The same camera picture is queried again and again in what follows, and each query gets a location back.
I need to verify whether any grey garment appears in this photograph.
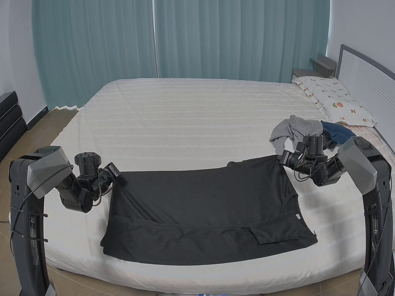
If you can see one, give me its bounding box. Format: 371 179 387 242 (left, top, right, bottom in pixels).
269 115 323 155

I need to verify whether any dark blue garment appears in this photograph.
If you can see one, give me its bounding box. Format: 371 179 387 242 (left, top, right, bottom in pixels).
320 120 355 144

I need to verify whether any black T-shirt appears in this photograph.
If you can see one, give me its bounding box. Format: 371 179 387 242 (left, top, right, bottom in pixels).
100 155 318 266

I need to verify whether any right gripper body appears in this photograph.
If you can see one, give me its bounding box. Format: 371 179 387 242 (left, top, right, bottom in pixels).
279 151 300 168

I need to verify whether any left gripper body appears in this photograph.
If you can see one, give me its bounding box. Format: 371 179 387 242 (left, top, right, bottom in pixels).
102 162 120 187

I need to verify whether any black chest of drawers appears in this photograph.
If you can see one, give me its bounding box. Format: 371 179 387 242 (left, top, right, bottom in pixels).
0 91 30 163

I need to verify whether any white printed pillow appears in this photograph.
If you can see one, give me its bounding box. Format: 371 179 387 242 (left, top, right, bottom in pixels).
292 76 378 127

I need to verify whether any grey bedside table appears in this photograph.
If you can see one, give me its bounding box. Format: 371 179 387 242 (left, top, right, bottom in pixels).
292 53 337 79

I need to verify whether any blue-green curtain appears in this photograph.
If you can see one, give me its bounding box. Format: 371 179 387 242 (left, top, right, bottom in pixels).
153 0 330 82
32 0 158 109

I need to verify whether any black cable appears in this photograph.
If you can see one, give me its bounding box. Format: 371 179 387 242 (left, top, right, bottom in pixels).
11 165 74 243

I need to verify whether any bed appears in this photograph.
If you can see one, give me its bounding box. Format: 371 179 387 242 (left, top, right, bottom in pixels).
46 43 395 296

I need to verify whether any black shiny garment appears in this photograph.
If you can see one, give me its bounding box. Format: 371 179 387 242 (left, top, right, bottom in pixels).
322 130 337 150

